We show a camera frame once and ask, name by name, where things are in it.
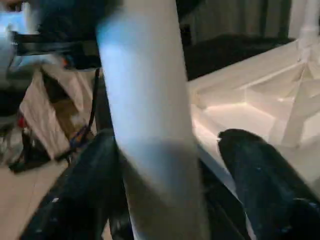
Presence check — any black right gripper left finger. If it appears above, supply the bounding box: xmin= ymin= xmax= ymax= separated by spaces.
xmin=21 ymin=129 xmax=132 ymax=240

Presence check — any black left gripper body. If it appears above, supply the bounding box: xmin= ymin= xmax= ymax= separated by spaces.
xmin=12 ymin=0 xmax=121 ymax=71

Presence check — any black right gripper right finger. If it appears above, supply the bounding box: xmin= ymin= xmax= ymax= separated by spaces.
xmin=218 ymin=128 xmax=320 ymax=240

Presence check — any white plastic table top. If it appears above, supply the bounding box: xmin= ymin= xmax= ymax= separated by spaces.
xmin=186 ymin=36 xmax=320 ymax=201

